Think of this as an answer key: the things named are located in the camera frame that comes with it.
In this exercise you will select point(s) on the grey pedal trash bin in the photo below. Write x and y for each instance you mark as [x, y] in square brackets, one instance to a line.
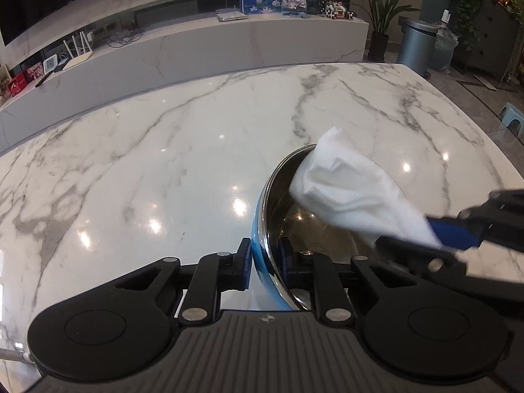
[417, 45]

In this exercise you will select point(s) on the white marble tv console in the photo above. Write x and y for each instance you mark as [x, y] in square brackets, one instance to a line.
[176, 54]

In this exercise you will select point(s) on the blue plastic stool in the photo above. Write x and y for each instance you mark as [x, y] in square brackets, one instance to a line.
[510, 115]

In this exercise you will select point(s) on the blue stainless steel bowl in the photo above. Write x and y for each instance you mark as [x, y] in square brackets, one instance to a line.
[282, 228]

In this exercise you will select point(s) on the white wifi router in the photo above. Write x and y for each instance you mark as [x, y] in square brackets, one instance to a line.
[78, 50]

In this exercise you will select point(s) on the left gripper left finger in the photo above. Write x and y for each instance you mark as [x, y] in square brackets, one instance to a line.
[213, 275]

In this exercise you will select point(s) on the small digital clock display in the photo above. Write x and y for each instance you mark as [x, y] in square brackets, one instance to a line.
[50, 63]

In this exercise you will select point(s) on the trailing ivy plant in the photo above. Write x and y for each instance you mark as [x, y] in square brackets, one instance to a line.
[466, 4]

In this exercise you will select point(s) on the water jug with pump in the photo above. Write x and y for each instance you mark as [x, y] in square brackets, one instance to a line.
[444, 46]

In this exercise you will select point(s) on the potted green leaf plant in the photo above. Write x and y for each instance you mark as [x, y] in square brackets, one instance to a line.
[381, 13]

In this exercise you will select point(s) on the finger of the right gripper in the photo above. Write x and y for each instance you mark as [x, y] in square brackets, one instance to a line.
[498, 220]
[419, 259]

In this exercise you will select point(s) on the stacked grey notebooks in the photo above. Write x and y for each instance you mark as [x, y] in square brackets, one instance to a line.
[229, 14]

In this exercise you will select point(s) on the red gift box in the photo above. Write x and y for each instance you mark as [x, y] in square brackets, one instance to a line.
[17, 84]

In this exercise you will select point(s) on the panda figurines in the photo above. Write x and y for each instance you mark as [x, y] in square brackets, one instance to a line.
[336, 11]

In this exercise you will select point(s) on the white paper towel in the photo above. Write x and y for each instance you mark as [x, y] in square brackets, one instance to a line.
[345, 189]

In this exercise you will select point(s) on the dark grey drawer cabinet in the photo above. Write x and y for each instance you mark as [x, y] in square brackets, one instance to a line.
[497, 35]

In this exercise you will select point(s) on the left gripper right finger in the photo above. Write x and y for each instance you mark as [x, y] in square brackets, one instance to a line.
[316, 274]

